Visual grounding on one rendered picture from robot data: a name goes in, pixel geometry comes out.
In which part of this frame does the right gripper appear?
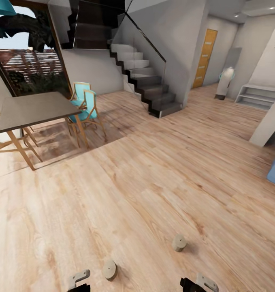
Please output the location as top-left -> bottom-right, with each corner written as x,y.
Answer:
180,278 -> 200,292

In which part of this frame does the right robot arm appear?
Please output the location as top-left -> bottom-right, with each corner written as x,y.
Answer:
180,272 -> 219,292

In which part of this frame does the pillar candle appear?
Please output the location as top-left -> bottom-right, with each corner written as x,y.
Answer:
172,234 -> 186,252
102,260 -> 118,281

